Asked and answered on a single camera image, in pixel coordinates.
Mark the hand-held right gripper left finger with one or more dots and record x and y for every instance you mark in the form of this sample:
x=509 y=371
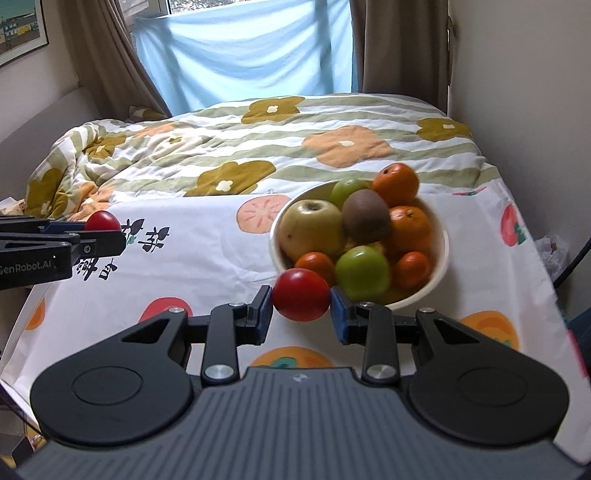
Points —
x=264 y=314

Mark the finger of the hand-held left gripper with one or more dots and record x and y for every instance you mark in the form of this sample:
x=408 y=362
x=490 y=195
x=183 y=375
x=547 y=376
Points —
x=101 y=243
x=64 y=226

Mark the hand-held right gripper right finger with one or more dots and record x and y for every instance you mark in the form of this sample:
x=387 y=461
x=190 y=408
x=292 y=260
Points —
x=339 y=318

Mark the small red tomato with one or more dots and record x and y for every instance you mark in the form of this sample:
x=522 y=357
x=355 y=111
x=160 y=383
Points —
x=301 y=295
x=104 y=221

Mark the large green apple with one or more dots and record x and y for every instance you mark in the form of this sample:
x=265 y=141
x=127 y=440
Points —
x=362 y=273

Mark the small mandarin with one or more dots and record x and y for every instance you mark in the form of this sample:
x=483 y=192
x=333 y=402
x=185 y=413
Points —
x=316 y=266
x=412 y=272

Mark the yellow apple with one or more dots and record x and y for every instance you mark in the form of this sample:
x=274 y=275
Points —
x=311 y=230

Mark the brown kiwi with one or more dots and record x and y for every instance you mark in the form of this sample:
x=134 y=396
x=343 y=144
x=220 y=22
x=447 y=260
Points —
x=366 y=216

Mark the cream and yellow bowl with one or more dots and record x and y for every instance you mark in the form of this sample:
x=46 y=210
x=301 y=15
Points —
x=436 y=272

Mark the large orange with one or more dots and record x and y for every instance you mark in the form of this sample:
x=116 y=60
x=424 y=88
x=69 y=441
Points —
x=396 y=183
x=412 y=230

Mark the small green apple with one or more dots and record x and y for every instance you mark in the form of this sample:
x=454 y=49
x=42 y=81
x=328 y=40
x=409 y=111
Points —
x=347 y=191

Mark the patterned tissue box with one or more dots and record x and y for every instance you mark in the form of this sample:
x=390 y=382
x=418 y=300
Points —
x=13 y=206

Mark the white fruit-print cloth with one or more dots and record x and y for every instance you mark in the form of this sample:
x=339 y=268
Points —
x=184 y=277

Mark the grey headboard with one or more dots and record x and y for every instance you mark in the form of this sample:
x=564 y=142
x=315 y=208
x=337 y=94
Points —
x=41 y=129

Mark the patterned pillow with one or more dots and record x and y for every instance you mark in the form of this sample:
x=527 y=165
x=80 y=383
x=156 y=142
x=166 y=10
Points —
x=145 y=113

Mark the floral striped quilt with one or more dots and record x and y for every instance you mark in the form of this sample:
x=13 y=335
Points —
x=277 y=152

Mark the brown curtain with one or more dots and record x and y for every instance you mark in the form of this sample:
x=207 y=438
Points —
x=111 y=46
x=401 y=46

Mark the crumpled plastic bag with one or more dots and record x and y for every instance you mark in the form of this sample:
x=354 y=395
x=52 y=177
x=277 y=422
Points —
x=551 y=251

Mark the light blue sheet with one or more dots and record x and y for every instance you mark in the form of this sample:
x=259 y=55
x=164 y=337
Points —
x=249 y=50

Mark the window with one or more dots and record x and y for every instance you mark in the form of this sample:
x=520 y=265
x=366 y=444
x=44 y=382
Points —
x=207 y=4

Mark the framed wall poster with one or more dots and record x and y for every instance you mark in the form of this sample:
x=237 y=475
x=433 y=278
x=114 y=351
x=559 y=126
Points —
x=21 y=27

